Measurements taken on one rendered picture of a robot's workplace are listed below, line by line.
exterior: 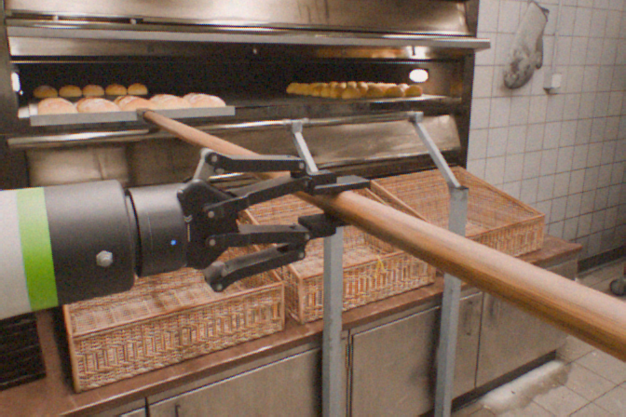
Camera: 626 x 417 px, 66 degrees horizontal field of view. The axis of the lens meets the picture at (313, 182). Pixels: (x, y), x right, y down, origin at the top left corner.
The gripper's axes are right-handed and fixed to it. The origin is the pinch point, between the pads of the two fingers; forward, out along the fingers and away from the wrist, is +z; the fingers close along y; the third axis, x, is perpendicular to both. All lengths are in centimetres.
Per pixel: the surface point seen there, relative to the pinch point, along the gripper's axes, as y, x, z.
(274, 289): 47, -72, 27
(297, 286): 49, -74, 36
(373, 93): -2, -137, 109
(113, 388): 61, -69, -17
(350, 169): 28, -121, 87
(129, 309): 60, -105, -7
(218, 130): 3, -84, 17
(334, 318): 55, -61, 41
